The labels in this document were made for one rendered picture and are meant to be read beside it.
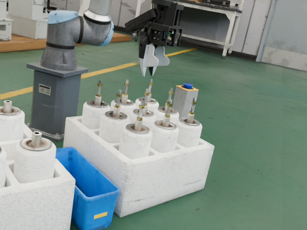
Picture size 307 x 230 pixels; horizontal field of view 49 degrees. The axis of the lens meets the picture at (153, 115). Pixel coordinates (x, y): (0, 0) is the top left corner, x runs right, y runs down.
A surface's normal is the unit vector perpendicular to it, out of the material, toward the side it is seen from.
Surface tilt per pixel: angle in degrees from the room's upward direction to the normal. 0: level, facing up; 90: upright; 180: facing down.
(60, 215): 90
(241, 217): 0
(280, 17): 90
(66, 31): 90
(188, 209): 0
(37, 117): 90
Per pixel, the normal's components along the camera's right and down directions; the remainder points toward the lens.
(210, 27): -0.35, 0.24
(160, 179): 0.64, 0.35
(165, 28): -0.58, 0.16
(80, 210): -0.77, 0.11
